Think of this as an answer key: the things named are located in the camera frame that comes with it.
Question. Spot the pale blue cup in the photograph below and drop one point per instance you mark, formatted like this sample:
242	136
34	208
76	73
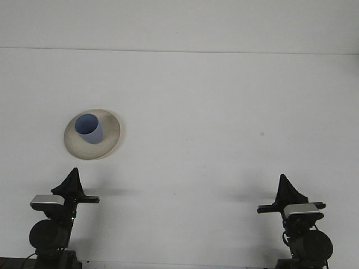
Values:
89	129

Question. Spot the pale round plate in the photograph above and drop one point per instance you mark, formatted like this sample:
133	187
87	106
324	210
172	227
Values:
109	140

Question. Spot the dark brown robot platform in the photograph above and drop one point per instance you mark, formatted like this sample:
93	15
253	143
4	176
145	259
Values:
11	263

